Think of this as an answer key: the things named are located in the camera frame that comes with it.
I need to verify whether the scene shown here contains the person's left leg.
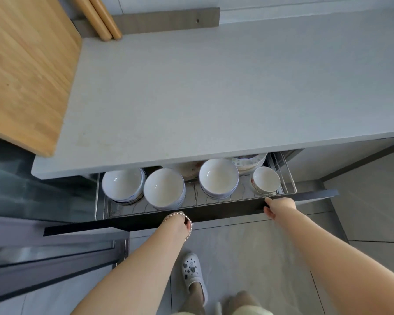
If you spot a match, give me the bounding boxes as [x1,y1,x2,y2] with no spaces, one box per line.
[179,281,207,315]

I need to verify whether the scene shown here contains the beaded bracelet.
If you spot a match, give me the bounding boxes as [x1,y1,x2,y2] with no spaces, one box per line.
[162,211,193,241]

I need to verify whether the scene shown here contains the chrome wire dish basket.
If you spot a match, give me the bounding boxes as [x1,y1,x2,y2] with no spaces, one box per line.
[95,152,298,221]

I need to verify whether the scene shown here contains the wooden rolling pin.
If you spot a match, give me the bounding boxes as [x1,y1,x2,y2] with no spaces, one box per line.
[72,0,113,42]
[87,0,123,40]

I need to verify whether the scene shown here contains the person's left forearm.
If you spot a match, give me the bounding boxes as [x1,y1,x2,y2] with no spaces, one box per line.
[70,222,192,315]

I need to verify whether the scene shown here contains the person's right forearm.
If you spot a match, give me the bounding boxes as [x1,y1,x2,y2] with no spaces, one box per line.
[273,206,394,315]

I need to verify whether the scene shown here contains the white clog shoe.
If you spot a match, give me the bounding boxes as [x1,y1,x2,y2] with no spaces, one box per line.
[182,252,209,306]

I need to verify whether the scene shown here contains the person's right leg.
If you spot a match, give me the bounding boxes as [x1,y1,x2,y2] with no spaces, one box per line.
[223,290,262,315]

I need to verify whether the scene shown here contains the person's leg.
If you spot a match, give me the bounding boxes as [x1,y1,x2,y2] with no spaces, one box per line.
[179,281,207,315]
[223,290,262,315]

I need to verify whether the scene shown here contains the large wooden cutting board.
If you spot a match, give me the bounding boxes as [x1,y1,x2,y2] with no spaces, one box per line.
[0,0,83,158]

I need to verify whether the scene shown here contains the person's right hand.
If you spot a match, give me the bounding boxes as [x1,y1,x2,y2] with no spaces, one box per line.
[264,197,297,221]

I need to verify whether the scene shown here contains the black drawer front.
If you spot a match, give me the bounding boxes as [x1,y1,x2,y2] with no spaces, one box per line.
[44,189,339,237]

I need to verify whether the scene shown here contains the dark glass-front cabinet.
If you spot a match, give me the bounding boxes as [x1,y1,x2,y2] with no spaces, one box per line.
[0,133,130,306]

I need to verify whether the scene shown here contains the stack of patterned plates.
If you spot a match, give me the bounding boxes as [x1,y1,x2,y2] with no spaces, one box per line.
[231,153,269,175]

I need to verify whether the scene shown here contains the light shorts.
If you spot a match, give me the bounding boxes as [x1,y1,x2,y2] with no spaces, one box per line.
[169,304,274,315]

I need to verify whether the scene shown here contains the pinkish plate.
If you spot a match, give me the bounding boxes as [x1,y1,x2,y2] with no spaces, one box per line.
[162,161,205,182]

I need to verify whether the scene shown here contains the stack of white bowls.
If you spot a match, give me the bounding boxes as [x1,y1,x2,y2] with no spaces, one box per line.
[101,167,147,206]

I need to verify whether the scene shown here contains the person's left hand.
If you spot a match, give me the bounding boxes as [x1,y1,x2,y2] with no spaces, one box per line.
[165,213,189,228]

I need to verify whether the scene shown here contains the grey cabinet door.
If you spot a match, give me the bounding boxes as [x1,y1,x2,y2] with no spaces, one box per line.
[284,136,394,185]

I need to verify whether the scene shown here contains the small floral white bowl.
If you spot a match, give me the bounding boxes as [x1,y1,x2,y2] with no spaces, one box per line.
[251,166,281,195]

